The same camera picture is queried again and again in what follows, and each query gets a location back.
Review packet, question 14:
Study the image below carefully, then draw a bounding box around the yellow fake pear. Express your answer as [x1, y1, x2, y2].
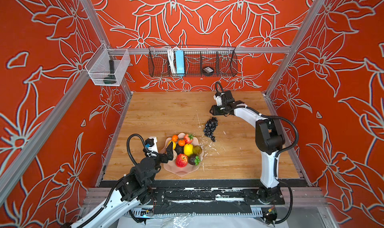
[168, 141, 177, 150]

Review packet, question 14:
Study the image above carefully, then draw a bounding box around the dark fake avocado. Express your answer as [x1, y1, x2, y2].
[175, 145, 184, 155]

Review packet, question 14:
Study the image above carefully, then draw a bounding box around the red fake apple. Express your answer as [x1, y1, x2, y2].
[175, 154, 189, 168]

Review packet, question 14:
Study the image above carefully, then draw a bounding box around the yellow fake lemon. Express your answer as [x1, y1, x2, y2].
[184, 144, 194, 157]

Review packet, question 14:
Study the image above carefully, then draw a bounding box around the red fake strawberry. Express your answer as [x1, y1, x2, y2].
[184, 134, 194, 144]

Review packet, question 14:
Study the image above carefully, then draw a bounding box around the dark fake grape bunch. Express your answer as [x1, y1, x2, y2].
[203, 117, 218, 142]

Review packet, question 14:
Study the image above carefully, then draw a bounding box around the dark purple fake mangosteen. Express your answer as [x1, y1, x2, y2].
[188, 155, 201, 166]

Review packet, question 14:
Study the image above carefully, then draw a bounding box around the brown fake passion fruit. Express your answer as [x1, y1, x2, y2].
[193, 146, 203, 156]

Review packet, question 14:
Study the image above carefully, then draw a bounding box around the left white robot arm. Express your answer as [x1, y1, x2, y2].
[62, 146, 174, 228]

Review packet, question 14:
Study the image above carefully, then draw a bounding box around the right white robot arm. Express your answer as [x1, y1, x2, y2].
[210, 89, 299, 204]

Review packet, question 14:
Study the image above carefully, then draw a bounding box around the light blue box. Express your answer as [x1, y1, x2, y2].
[175, 49, 185, 77]

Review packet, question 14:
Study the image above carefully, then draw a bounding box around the black brush in bin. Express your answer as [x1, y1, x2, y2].
[103, 59, 117, 84]

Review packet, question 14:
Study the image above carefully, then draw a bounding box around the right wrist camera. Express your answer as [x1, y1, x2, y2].
[214, 93, 223, 107]

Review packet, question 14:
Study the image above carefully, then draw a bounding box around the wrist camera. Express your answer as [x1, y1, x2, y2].
[214, 93, 223, 107]
[144, 137, 159, 158]

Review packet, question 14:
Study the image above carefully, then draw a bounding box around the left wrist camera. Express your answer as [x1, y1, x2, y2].
[144, 137, 159, 158]

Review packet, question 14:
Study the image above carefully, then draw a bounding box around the black wire wall basket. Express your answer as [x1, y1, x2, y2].
[148, 45, 238, 77]

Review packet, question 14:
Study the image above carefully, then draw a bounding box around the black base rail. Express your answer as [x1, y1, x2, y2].
[133, 180, 289, 219]

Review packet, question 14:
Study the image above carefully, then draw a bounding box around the white cable bundle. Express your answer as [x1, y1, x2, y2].
[166, 47, 177, 75]

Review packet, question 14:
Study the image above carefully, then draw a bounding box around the clear plastic wall bin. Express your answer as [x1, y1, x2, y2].
[85, 43, 131, 86]

